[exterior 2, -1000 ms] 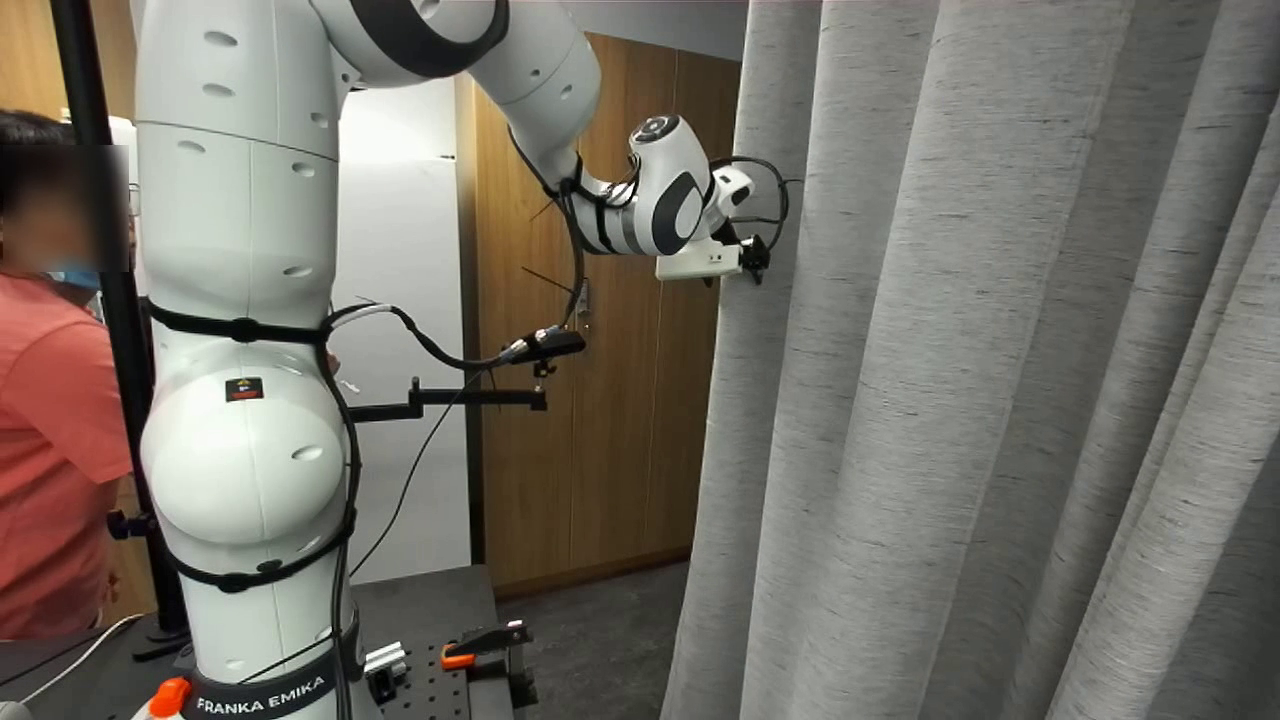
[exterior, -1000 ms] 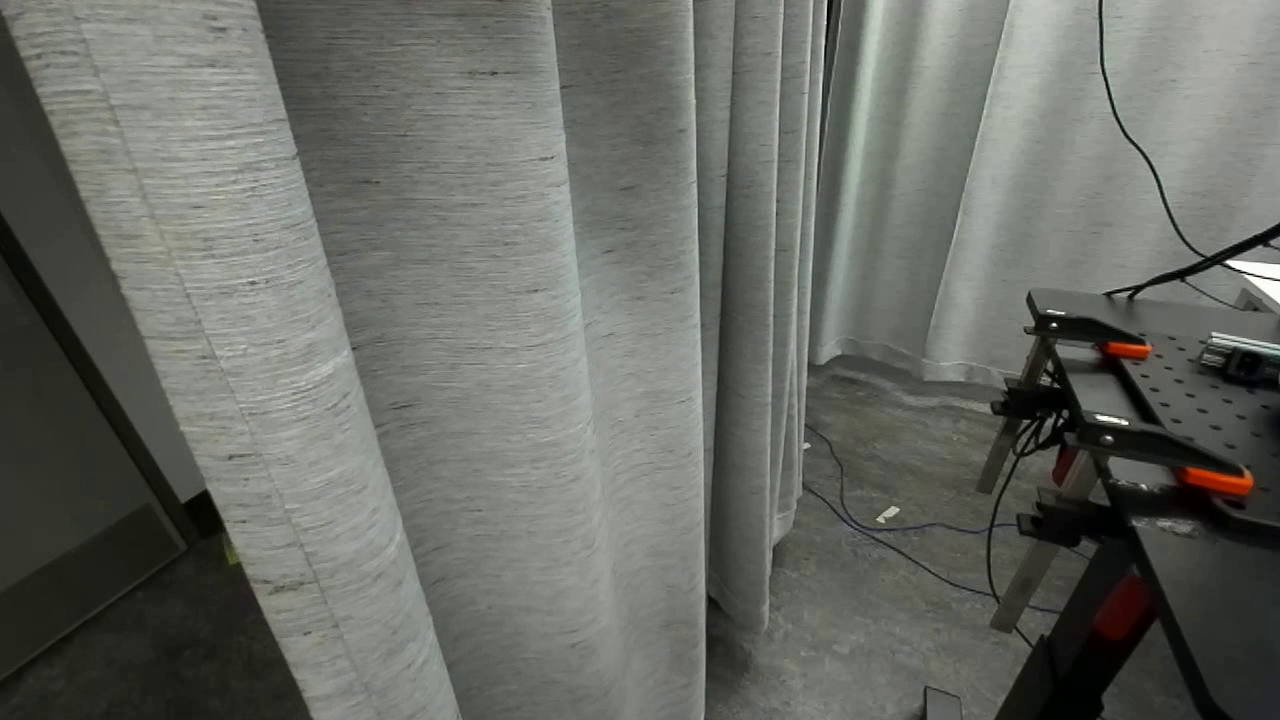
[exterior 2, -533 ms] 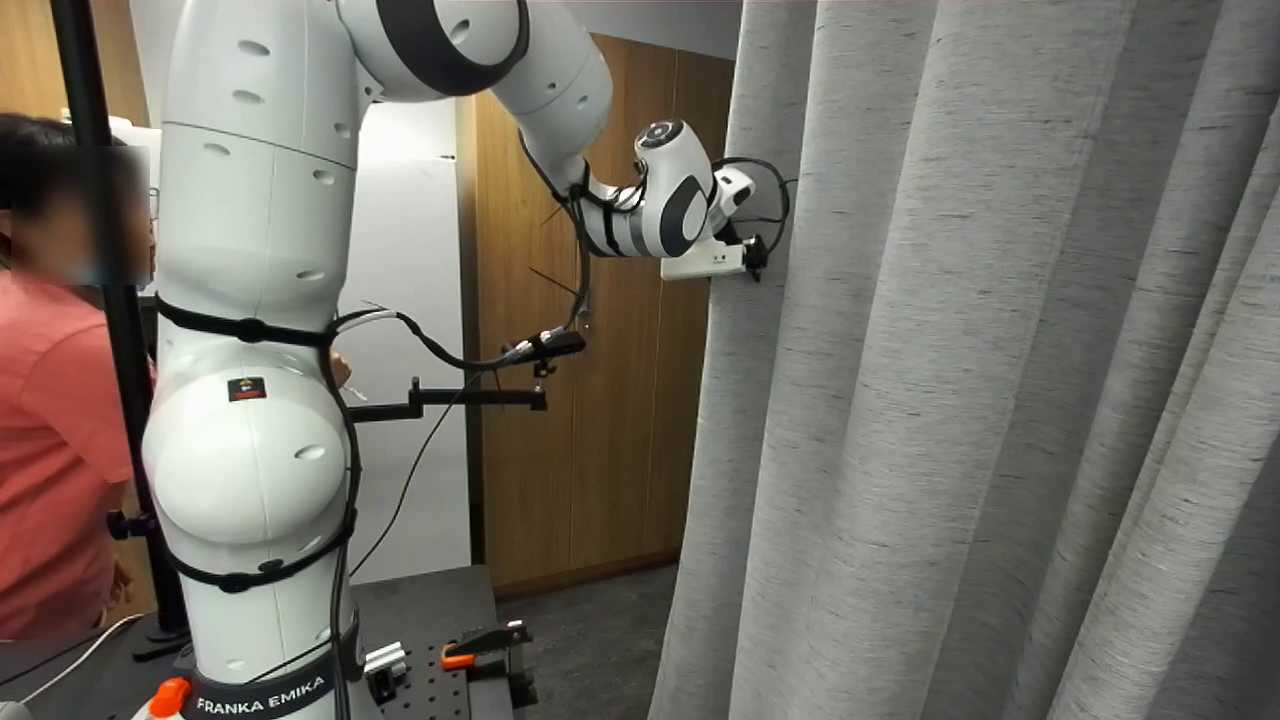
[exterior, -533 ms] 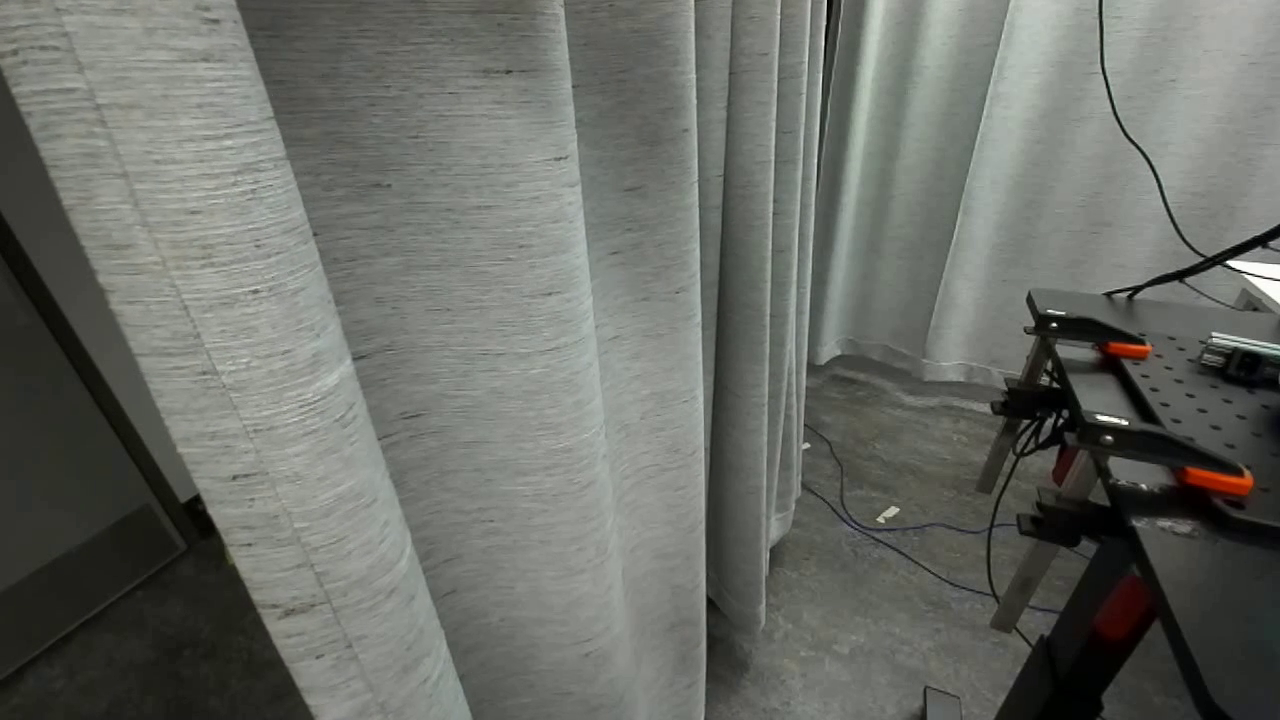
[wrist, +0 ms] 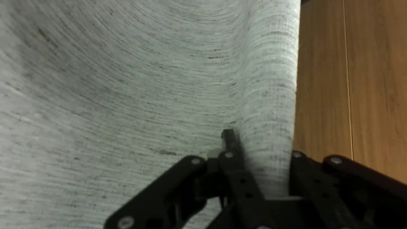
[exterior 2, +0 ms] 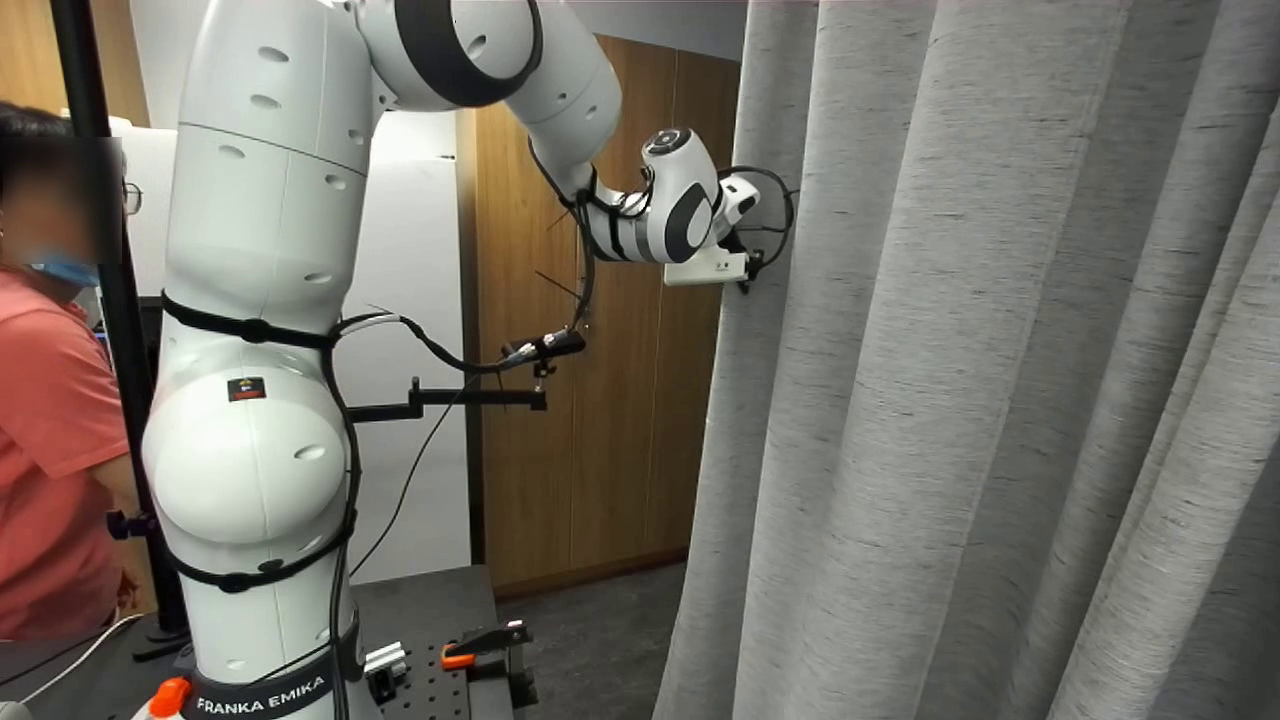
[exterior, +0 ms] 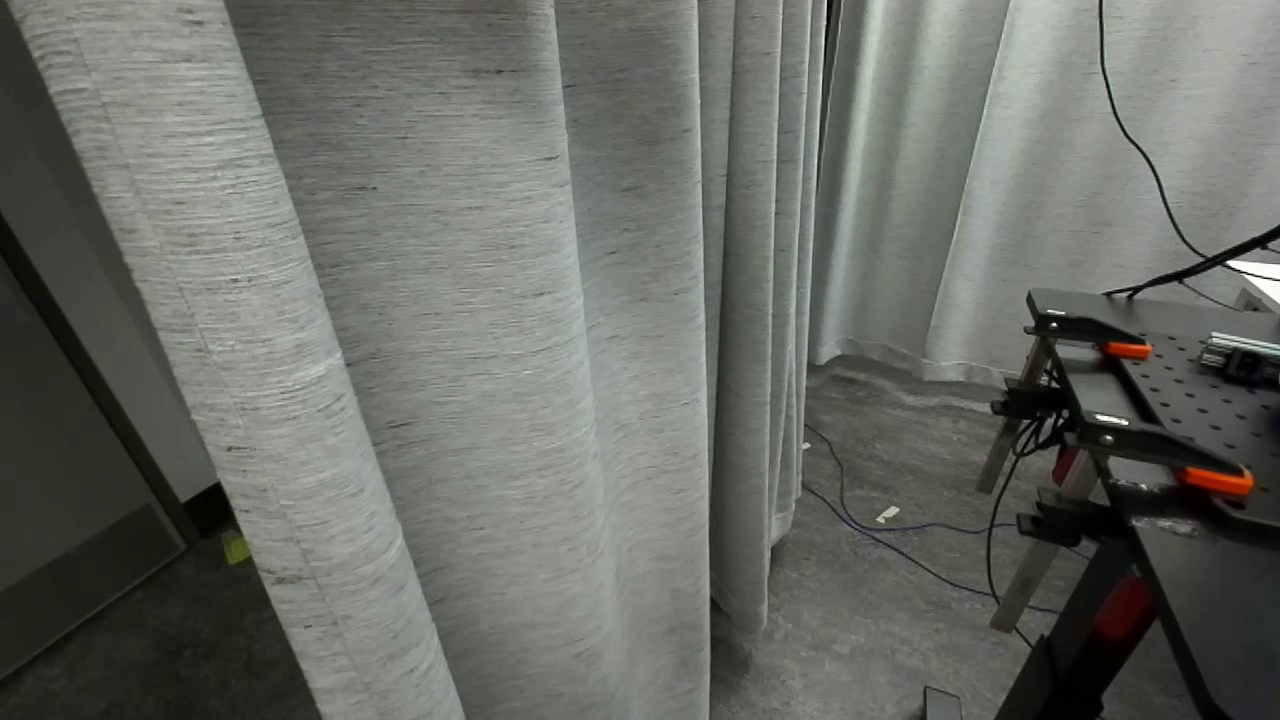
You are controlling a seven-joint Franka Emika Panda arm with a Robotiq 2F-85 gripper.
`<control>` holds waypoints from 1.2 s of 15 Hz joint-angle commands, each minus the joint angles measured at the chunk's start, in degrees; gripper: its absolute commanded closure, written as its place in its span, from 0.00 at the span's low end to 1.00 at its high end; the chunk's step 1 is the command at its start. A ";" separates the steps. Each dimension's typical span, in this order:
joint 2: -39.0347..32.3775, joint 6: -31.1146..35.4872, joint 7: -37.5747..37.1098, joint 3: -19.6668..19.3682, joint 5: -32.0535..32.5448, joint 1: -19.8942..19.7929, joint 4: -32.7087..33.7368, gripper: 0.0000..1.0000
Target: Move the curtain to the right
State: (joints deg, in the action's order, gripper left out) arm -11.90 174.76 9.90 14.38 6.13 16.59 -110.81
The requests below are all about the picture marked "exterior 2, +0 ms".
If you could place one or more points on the light grey pleated curtain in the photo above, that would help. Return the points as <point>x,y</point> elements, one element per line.
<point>1000,401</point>

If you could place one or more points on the brown wooden door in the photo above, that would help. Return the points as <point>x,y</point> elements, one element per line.
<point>602,467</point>

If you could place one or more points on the white wrist mount plate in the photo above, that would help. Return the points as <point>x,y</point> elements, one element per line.
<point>700,272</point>

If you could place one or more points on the dark rimmed glasses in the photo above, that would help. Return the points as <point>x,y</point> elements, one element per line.
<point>64,196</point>

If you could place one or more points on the blue face mask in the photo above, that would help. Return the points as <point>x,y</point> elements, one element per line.
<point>62,266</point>

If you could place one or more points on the orange black bar clamp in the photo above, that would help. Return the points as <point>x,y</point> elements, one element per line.
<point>168,698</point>
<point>467,659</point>

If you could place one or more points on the short aluminium extrusion piece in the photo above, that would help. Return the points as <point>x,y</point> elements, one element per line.
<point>387,659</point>

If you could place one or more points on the black horizontal camera rod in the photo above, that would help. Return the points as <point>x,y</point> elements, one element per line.
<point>467,398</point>

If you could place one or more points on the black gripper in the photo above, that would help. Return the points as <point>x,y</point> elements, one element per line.
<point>755,269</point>

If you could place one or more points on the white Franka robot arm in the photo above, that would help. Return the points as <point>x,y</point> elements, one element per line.
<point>266,202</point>

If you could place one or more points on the person in red shirt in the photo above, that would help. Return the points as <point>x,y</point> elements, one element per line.
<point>47,441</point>

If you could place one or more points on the black perforated breadboard plate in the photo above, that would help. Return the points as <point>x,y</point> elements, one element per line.
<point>424,698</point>

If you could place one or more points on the black vertical pole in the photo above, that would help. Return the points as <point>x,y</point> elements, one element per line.
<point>103,202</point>

